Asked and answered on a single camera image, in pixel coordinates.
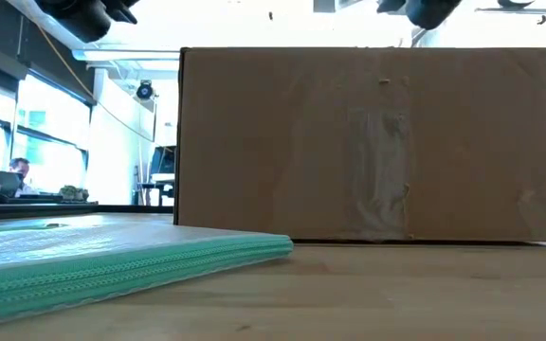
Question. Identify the small potted plant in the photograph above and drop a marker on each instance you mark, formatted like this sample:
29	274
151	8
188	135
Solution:
74	192

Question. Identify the black aluminium table frame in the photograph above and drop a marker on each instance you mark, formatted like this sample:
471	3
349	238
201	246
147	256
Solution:
64	208

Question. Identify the round black wall camera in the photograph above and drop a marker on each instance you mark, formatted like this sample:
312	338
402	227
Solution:
144	89

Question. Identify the person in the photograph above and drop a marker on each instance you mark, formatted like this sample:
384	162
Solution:
22	175

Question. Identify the brown cardboard box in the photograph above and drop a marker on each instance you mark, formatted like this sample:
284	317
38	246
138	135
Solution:
372	147

